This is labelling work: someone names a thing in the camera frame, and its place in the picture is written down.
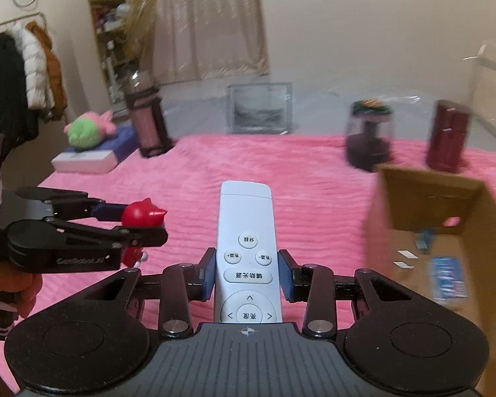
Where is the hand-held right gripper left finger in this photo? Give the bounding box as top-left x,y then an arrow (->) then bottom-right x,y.
85,247 -> 216,338

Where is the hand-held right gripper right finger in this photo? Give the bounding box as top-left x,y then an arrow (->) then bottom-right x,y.
278,249 -> 412,338

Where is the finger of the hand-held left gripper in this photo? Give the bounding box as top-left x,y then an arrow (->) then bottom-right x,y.
16,187 -> 127,222
7,217 -> 169,257

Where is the red cat figurine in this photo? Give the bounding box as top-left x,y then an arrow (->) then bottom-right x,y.
120,198 -> 167,271

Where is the white remote control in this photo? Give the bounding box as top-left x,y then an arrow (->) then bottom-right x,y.
214,181 -> 282,323

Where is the brown cardboard box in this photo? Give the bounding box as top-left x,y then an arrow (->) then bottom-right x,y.
363,163 -> 496,397

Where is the person's left hand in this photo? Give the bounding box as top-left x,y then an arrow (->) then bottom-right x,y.
0,261 -> 44,319

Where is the blue white flat box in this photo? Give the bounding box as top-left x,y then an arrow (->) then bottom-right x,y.
51,126 -> 139,173

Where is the green pink plush toy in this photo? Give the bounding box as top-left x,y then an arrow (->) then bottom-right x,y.
63,110 -> 117,150

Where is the pink ribbed blanket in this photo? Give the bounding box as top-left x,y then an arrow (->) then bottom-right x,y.
0,134 -> 496,340

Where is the orange brown jacket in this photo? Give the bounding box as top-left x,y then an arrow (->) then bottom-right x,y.
27,21 -> 69,120

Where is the blue binder clip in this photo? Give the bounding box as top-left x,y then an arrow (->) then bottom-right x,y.
415,229 -> 434,254

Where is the glass jar dark base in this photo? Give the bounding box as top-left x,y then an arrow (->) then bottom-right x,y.
344,99 -> 394,172

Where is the dark jacket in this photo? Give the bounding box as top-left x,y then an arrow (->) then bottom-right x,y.
0,33 -> 40,150

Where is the white puffer jacket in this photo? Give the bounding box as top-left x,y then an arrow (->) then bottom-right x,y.
12,21 -> 49,110

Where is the blue packet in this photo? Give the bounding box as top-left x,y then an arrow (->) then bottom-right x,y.
429,255 -> 469,299

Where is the beige curtain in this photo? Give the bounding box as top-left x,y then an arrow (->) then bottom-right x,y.
122,0 -> 270,87

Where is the dark red tumbler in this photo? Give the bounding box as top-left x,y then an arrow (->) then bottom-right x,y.
425,99 -> 473,173

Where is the steel thermos flask black handle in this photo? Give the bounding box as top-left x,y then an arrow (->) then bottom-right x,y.
124,70 -> 175,158

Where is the silver photo frame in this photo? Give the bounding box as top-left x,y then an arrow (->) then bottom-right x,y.
227,83 -> 293,135

